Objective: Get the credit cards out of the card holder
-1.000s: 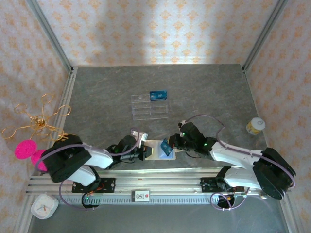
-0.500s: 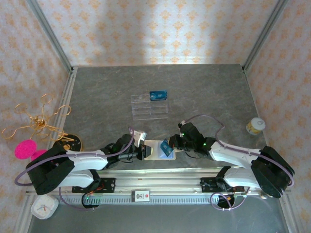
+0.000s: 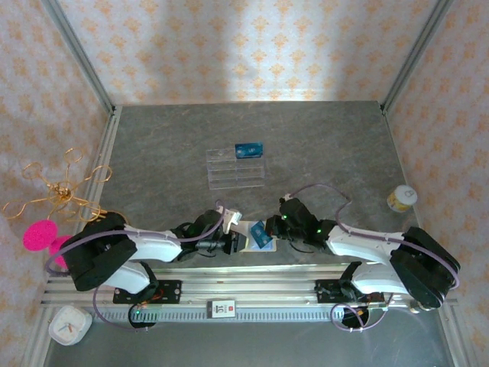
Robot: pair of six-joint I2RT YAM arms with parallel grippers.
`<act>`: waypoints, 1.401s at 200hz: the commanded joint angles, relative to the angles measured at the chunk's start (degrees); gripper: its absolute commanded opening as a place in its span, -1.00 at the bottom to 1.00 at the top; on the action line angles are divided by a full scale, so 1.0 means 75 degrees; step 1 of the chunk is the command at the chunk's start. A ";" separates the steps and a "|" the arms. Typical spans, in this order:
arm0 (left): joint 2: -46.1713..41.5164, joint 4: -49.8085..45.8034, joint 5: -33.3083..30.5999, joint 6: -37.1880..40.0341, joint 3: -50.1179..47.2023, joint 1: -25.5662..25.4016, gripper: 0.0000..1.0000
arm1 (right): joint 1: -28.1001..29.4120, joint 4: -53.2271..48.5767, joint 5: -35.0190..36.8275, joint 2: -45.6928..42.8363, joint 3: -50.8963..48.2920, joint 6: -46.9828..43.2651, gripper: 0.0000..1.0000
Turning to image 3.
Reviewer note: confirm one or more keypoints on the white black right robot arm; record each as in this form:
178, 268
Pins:
363, 241

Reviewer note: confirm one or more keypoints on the yellow white jar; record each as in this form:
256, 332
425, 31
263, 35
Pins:
401, 199

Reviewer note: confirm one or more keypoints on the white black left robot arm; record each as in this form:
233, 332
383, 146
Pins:
153, 244

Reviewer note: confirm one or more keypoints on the beige leather card holder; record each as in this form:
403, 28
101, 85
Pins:
260, 250

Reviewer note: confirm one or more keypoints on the blue VIP credit card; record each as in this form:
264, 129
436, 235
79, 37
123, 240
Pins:
248, 151
261, 235

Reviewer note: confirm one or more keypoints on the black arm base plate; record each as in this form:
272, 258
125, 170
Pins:
326, 292
172, 292

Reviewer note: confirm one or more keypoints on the aluminium frame rail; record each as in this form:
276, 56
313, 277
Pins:
109, 134
399, 153

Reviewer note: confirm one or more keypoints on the clear acrylic tiered card stand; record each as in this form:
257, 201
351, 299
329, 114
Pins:
237, 176

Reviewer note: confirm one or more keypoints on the aluminium frame post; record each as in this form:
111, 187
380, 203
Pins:
416, 53
78, 53

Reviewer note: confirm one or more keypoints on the white square alarm clock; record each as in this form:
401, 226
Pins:
70, 325

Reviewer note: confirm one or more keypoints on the white number tag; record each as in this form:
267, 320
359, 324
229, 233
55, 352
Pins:
221, 309

